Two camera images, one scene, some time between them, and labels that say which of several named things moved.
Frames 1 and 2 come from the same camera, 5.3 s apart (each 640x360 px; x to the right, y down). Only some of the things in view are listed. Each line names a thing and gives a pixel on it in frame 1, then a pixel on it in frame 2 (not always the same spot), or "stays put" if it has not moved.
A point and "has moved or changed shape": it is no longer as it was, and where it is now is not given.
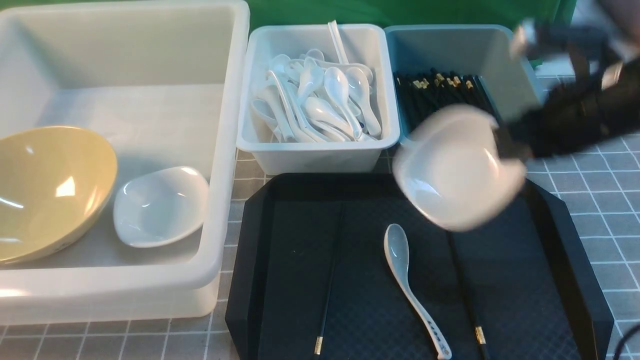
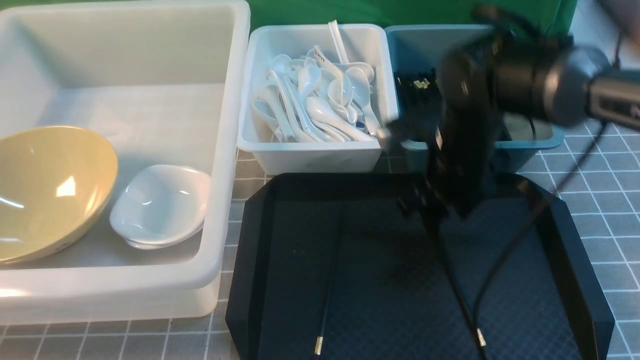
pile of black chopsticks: (417, 93) stays put
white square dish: (448, 166) has moved or changed shape
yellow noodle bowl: (55, 182) stays put
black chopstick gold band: (320, 335) stays put
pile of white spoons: (308, 98) stays put
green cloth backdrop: (510, 14) stays put
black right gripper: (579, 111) → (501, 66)
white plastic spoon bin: (317, 98) stays put
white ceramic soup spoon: (397, 249) → (340, 89)
